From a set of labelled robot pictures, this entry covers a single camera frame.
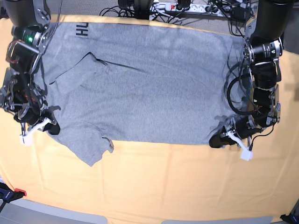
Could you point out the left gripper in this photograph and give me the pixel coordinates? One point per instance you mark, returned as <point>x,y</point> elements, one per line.
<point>243,128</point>

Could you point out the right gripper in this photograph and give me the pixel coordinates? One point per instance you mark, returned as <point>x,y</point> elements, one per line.
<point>31,122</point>

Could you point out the grey t-shirt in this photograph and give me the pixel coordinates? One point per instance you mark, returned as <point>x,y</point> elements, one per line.
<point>106,82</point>

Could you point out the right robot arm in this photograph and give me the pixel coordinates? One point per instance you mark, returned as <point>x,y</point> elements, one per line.
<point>31,32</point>

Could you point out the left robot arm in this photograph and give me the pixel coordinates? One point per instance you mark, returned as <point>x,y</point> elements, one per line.
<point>262,49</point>

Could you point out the yellow table cloth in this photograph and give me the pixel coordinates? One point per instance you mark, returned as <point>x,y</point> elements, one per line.
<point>148,183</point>

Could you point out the red black clamp left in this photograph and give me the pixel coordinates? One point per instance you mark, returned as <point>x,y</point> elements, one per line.
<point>7,195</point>

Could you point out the black clamp right corner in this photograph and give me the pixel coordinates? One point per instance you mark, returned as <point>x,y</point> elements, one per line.
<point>290,219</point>

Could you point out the black power adapter box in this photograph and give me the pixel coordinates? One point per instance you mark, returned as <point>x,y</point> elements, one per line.
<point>240,14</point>

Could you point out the white power strip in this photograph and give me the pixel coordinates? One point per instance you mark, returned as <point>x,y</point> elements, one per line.
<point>171,9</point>

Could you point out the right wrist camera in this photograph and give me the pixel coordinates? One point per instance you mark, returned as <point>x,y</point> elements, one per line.
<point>26,140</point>

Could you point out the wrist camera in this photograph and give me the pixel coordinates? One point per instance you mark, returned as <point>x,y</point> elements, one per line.
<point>246,155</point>
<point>26,140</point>

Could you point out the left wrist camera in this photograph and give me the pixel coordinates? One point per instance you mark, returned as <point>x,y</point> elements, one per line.
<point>246,155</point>

